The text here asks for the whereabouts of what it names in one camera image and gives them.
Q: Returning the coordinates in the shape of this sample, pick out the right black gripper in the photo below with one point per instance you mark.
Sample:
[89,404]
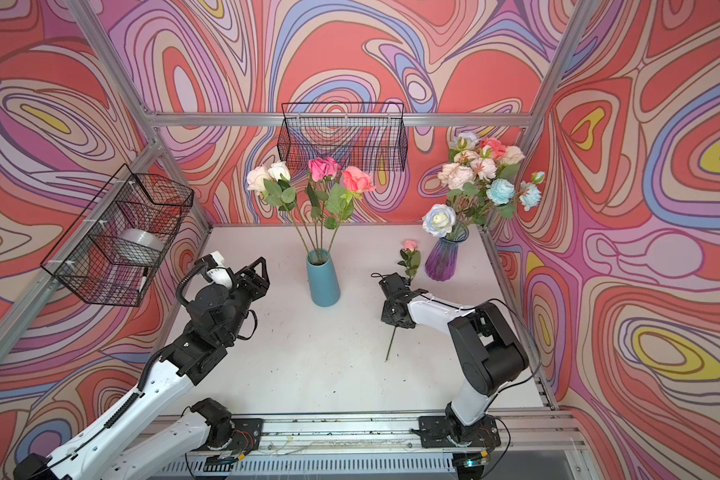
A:
[386,316]

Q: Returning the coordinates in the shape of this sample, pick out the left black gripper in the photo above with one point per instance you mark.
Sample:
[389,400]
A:
[259,285]

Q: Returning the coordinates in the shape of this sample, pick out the small pink rosebud stem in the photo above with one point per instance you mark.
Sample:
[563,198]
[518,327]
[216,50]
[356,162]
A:
[410,261]

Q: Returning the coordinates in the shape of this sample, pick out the purple blue glass vase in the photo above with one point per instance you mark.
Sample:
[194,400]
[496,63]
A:
[442,260]

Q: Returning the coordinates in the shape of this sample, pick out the teal ceramic cylinder vase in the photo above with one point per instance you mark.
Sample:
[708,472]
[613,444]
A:
[322,278]

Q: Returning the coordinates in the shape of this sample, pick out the white blue-edged rose stem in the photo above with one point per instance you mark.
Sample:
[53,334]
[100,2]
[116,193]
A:
[439,220]

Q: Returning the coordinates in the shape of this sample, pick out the single white rosebud stem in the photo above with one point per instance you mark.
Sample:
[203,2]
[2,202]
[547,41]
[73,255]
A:
[280,193]

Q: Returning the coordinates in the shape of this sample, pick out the small white pink rose spray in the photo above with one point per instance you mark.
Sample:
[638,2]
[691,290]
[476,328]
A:
[255,181]

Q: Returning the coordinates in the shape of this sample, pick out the coral pink rose stem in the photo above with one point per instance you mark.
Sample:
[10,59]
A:
[344,193]

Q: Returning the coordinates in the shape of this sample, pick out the peach peony flower stem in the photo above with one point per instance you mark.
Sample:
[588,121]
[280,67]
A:
[468,175]

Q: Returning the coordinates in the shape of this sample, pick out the teal peony flower stem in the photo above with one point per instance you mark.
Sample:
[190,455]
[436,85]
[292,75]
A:
[507,198]

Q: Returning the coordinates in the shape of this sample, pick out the white blue rose stem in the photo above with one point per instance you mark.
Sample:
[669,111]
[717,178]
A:
[464,141]

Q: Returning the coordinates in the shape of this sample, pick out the pink rosebud spray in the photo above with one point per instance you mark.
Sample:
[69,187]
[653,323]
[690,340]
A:
[492,148]

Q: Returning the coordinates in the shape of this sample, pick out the magenta rose stem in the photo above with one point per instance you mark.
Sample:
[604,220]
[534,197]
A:
[324,194]

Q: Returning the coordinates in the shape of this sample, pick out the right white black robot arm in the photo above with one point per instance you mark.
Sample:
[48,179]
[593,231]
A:
[488,352]

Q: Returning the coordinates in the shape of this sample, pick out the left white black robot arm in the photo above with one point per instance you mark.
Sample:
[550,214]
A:
[218,301]

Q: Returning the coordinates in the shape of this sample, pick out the silver tape roll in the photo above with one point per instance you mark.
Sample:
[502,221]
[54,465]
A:
[142,238]

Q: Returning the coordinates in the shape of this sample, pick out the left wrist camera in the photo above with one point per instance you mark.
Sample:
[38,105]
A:
[217,272]

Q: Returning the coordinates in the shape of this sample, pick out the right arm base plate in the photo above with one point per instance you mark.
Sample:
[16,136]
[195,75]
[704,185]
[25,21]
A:
[446,432]

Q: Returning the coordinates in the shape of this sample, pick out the black wire basket left wall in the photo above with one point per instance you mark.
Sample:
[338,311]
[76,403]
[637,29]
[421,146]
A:
[102,269]

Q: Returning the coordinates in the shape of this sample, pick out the black wire basket wall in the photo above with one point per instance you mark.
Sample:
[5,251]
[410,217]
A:
[102,269]
[371,136]

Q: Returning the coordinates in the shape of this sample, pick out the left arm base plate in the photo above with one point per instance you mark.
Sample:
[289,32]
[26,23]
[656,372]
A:
[237,435]

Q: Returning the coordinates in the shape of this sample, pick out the black wire basket back wall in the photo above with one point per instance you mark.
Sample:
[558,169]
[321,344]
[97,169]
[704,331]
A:
[371,136]

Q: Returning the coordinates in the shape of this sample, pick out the aluminium front rail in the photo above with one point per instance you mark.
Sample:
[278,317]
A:
[519,429]

